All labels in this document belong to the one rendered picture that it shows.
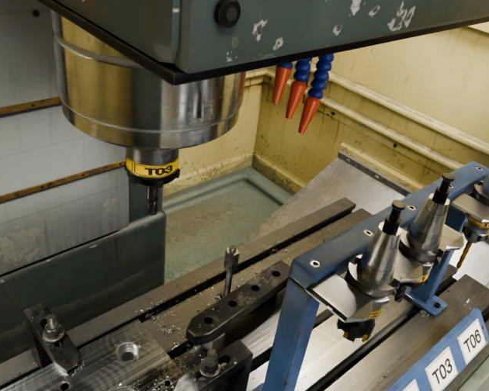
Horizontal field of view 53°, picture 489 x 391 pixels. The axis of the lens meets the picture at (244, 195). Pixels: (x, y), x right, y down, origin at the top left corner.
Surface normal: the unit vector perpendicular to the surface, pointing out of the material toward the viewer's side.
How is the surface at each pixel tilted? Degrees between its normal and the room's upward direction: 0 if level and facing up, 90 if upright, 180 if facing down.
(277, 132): 90
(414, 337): 0
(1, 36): 90
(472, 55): 90
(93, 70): 90
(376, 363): 0
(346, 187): 24
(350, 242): 0
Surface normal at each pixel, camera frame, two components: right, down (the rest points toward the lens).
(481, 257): -0.19, -0.62
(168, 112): 0.26, 0.57
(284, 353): -0.74, 0.30
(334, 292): 0.11, -0.82
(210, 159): 0.65, 0.49
